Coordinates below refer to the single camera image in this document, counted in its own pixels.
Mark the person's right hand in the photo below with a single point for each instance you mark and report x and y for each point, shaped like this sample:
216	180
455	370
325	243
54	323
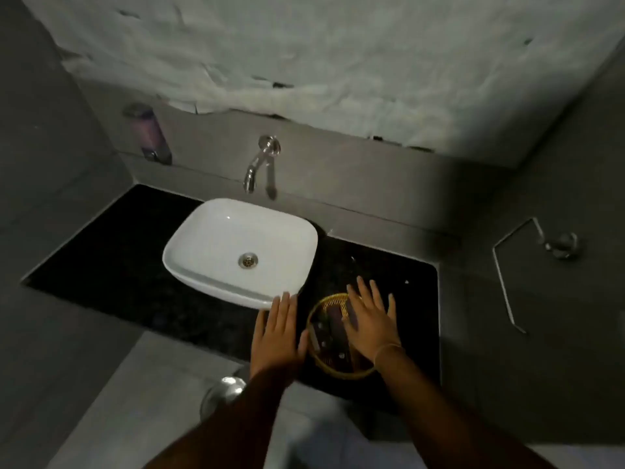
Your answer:
373	329

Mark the person's left hand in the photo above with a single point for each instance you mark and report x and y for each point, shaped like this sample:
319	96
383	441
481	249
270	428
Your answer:
276	346

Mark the person's right middle finger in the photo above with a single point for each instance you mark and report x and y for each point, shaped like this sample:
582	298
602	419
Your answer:
365	293

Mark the person's left thumb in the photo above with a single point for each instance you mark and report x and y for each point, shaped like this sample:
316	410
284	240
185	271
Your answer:
303	342

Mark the person's left middle finger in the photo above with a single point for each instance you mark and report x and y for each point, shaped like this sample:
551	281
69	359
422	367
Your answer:
282	313

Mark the person's right little finger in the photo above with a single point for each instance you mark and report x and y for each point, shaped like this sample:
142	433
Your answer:
391	306

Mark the person's left little finger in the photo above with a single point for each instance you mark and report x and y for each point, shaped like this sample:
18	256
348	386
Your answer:
261	324

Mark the person's right thumb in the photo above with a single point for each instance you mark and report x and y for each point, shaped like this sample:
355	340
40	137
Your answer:
347	324

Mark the person's right forearm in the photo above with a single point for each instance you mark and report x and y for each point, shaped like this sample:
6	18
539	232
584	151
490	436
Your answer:
449	415

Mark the person's left forearm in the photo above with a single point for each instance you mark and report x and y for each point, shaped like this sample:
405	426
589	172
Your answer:
229	424

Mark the dark brown packet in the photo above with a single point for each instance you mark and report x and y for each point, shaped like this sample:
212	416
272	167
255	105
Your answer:
338	327

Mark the dark sachet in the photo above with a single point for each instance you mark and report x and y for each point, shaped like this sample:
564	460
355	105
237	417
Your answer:
321	336

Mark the chrome sink drain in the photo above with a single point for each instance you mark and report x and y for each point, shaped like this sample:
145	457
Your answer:
248	260

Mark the round chrome bin lid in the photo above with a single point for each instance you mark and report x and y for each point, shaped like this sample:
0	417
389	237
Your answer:
222	390

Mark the white ceramic sink basin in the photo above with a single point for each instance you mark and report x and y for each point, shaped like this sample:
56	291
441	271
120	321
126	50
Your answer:
215	239

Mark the white crinkled paper sheet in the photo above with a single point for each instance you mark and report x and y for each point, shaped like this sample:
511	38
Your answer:
317	58

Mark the chrome wall faucet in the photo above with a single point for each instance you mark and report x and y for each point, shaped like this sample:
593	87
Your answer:
256	166

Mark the wall soap dispenser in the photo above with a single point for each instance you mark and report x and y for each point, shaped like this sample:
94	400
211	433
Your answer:
149	134

